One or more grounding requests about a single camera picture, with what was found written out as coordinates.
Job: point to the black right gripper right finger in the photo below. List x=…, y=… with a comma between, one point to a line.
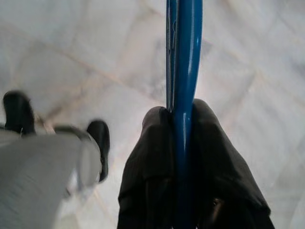
x=226, y=167

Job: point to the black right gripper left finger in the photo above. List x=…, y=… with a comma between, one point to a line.
x=152, y=167

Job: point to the blue plastic hanger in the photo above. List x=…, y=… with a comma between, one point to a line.
x=188, y=71

